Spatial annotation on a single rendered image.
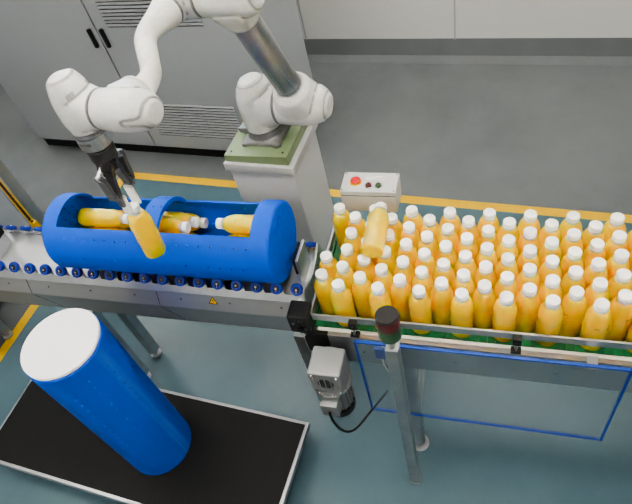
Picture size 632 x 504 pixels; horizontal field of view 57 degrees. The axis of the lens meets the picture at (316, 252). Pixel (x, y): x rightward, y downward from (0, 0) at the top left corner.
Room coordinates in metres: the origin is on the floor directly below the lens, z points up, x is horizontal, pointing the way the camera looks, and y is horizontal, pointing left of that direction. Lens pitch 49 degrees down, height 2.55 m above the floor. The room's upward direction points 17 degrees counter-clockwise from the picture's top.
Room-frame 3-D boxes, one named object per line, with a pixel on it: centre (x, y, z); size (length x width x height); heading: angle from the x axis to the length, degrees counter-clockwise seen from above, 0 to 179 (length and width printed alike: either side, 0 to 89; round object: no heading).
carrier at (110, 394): (1.27, 0.91, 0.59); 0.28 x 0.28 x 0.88
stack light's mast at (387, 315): (0.85, -0.13, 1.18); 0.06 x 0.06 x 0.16
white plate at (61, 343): (1.27, 0.91, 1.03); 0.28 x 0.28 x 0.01
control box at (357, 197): (1.51, -0.25, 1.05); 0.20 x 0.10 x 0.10; 64
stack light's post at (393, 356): (0.85, -0.13, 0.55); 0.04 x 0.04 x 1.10; 64
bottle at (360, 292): (1.12, -0.11, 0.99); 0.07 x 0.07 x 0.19
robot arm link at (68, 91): (1.36, 0.46, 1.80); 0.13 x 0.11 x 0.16; 57
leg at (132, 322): (1.86, 0.97, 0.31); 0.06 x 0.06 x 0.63; 64
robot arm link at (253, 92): (2.04, 0.05, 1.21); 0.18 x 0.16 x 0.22; 58
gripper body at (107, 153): (1.36, 0.48, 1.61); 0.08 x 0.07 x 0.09; 151
